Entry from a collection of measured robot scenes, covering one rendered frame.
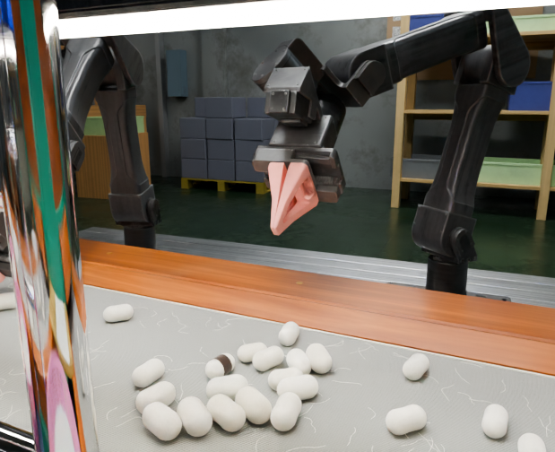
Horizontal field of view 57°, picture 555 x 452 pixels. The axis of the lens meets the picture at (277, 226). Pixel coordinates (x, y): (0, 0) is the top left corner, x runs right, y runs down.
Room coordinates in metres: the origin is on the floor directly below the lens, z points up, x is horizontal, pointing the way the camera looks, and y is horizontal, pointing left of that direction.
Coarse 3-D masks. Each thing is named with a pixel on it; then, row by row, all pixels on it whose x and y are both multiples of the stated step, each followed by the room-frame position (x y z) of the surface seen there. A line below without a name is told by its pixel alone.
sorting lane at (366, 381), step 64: (0, 320) 0.55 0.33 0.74; (128, 320) 0.55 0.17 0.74; (192, 320) 0.55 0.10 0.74; (256, 320) 0.55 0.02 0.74; (0, 384) 0.42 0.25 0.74; (128, 384) 0.42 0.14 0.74; (192, 384) 0.42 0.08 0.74; (256, 384) 0.42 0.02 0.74; (320, 384) 0.42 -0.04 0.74; (384, 384) 0.42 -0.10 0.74; (448, 384) 0.42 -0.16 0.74; (512, 384) 0.42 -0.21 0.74; (128, 448) 0.33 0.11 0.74; (192, 448) 0.33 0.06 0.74; (256, 448) 0.33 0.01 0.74; (320, 448) 0.33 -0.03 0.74; (384, 448) 0.33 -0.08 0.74; (448, 448) 0.33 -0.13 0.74; (512, 448) 0.33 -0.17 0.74
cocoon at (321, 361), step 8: (312, 344) 0.45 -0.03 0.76; (320, 344) 0.45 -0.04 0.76; (312, 352) 0.44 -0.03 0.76; (320, 352) 0.44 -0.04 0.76; (312, 360) 0.43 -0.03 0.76; (320, 360) 0.43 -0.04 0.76; (328, 360) 0.43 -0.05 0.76; (312, 368) 0.43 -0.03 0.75; (320, 368) 0.43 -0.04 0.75; (328, 368) 0.43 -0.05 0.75
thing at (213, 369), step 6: (228, 354) 0.44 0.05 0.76; (216, 360) 0.43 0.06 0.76; (234, 360) 0.44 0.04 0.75; (210, 366) 0.42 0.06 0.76; (216, 366) 0.42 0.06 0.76; (222, 366) 0.42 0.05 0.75; (234, 366) 0.44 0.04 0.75; (210, 372) 0.42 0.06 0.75; (216, 372) 0.42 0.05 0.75; (222, 372) 0.42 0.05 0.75
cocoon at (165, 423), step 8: (144, 408) 0.35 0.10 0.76; (152, 408) 0.35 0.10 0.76; (160, 408) 0.35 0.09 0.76; (168, 408) 0.35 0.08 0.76; (144, 416) 0.34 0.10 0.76; (152, 416) 0.34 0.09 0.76; (160, 416) 0.34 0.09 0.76; (168, 416) 0.34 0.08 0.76; (176, 416) 0.34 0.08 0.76; (144, 424) 0.34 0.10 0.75; (152, 424) 0.34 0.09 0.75; (160, 424) 0.33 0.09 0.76; (168, 424) 0.33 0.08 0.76; (176, 424) 0.33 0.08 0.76; (152, 432) 0.34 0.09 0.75; (160, 432) 0.33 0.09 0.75; (168, 432) 0.33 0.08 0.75; (176, 432) 0.33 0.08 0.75
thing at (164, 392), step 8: (160, 384) 0.38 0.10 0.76; (168, 384) 0.38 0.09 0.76; (144, 392) 0.37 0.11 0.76; (152, 392) 0.37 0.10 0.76; (160, 392) 0.37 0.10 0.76; (168, 392) 0.38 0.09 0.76; (136, 400) 0.37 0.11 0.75; (144, 400) 0.36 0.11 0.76; (152, 400) 0.37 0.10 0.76; (160, 400) 0.37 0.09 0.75; (168, 400) 0.38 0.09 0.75
